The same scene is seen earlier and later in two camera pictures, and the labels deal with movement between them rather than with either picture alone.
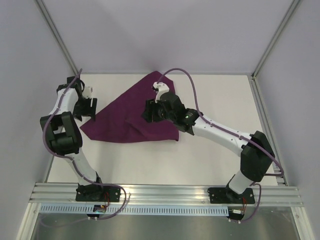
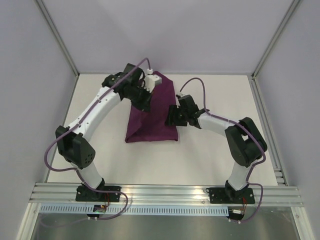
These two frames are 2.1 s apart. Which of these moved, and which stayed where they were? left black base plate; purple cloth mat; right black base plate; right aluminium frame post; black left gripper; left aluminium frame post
Moved: purple cloth mat; black left gripper
Stayed: left black base plate; left aluminium frame post; right black base plate; right aluminium frame post
